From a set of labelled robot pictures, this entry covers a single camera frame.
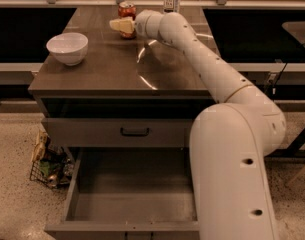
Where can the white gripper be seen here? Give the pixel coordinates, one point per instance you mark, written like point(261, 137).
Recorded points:
point(141, 24)

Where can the red coke can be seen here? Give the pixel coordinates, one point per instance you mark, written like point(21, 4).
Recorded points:
point(127, 14)

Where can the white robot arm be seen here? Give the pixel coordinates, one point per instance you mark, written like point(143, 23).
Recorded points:
point(228, 140)

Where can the white ceramic bowl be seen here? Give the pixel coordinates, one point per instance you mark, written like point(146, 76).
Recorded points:
point(68, 48)

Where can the grey drawer cabinet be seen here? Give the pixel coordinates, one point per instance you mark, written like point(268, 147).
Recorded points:
point(118, 79)

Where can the closed grey middle drawer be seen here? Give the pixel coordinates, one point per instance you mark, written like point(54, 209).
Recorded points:
point(82, 132)

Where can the open grey bottom drawer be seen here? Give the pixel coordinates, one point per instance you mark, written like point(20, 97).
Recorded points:
point(129, 194)

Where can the black drawer handle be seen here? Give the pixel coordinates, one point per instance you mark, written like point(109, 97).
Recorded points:
point(134, 132)

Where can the wire basket with trash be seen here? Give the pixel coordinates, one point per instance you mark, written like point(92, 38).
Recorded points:
point(52, 165)

